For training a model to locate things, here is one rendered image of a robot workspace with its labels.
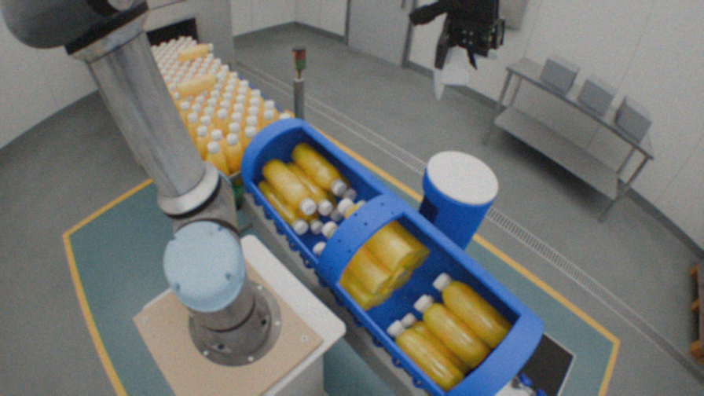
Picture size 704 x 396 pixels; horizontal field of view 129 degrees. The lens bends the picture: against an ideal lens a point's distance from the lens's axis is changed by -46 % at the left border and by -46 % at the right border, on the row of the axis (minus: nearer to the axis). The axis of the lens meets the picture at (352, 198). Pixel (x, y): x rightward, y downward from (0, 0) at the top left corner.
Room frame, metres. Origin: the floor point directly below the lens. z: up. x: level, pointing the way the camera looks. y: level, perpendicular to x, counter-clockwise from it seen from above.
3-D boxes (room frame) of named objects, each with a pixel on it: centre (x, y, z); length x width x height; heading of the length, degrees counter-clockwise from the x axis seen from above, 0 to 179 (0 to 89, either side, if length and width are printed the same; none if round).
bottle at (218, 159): (0.77, 0.49, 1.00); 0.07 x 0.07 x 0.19
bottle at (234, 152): (0.83, 0.44, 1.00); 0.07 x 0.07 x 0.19
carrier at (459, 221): (0.85, -0.40, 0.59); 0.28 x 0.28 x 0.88
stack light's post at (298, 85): (1.33, 0.31, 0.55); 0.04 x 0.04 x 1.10; 45
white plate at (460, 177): (0.85, -0.40, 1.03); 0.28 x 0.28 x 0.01
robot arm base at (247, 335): (0.19, 0.20, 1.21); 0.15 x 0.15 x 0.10
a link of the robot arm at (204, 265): (0.20, 0.20, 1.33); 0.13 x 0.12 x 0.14; 26
